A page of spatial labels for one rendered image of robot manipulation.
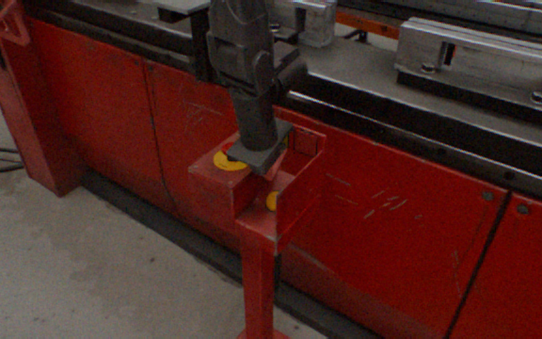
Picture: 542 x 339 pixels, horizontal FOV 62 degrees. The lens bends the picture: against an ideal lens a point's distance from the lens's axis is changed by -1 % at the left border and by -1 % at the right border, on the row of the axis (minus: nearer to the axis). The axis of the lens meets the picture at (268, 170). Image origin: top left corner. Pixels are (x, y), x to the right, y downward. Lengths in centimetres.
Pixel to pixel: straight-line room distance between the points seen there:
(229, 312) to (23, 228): 93
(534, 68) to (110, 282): 142
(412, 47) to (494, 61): 16
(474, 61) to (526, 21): 26
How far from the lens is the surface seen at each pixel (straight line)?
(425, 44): 97
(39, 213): 211
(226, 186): 81
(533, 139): 86
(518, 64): 94
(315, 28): 107
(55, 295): 177
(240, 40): 57
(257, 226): 83
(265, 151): 70
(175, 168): 147
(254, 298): 109
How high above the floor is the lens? 129
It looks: 38 degrees down
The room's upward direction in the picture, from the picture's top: straight up
